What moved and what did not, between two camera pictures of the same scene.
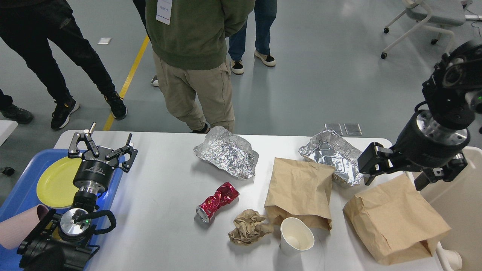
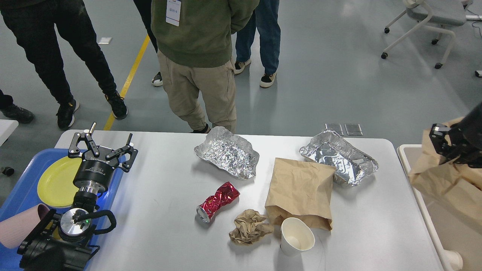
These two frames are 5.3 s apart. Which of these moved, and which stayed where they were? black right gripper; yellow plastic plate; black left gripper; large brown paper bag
Moved: black right gripper
Stayed: yellow plastic plate; large brown paper bag; black left gripper
